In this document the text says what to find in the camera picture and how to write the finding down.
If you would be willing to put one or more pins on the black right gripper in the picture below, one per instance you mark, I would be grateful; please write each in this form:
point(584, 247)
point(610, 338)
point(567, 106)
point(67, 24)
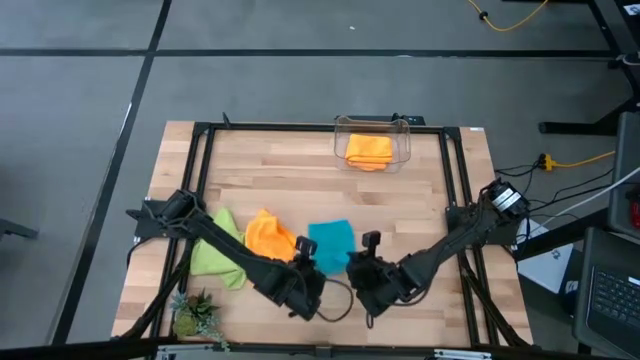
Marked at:
point(375, 280)

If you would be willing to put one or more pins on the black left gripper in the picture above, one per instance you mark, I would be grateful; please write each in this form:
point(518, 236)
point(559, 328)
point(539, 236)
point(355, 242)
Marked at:
point(305, 287)

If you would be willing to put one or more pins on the teal microfiber towel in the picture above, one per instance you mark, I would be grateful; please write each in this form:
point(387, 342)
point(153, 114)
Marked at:
point(332, 245)

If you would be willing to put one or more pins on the orange microfiber towel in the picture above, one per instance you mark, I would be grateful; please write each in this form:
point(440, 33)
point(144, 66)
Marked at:
point(267, 237)
point(369, 150)

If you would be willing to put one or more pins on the green microfiber towel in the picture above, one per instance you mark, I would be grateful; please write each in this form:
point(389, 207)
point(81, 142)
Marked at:
point(212, 262)

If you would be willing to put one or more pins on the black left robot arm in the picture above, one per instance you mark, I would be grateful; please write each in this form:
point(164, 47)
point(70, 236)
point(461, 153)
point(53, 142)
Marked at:
point(225, 245)

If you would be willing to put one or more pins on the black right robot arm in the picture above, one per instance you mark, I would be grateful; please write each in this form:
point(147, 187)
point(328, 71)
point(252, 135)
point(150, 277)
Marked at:
point(450, 240)

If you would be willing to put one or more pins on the clear plastic bin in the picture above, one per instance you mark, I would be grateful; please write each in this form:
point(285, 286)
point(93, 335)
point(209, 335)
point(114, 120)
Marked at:
point(400, 150)

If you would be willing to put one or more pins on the small artificial succulent plant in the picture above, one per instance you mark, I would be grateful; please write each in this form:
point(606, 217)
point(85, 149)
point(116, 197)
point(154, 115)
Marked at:
point(186, 325)

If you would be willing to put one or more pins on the white cardboard box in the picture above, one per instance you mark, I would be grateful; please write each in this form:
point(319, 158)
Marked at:
point(545, 270)

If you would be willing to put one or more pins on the grey laptop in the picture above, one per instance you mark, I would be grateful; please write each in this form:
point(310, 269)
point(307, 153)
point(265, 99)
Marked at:
point(615, 300)

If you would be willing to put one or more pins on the grey computer monitor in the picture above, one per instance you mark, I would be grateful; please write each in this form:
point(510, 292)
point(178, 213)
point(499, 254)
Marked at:
point(625, 175)

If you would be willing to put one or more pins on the red object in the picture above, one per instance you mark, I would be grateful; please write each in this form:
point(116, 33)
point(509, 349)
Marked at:
point(636, 215)

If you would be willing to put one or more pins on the black furniture leg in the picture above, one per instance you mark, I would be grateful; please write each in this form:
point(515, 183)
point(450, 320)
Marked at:
point(15, 229)

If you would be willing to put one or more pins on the black aluminium table frame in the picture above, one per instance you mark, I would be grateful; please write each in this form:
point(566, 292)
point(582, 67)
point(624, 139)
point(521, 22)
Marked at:
point(325, 127)

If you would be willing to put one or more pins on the silver metal bracket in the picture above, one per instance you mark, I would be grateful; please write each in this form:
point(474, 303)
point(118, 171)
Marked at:
point(185, 352)
point(462, 355)

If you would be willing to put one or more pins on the black desk frame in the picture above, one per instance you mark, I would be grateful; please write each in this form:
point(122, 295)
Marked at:
point(575, 127)

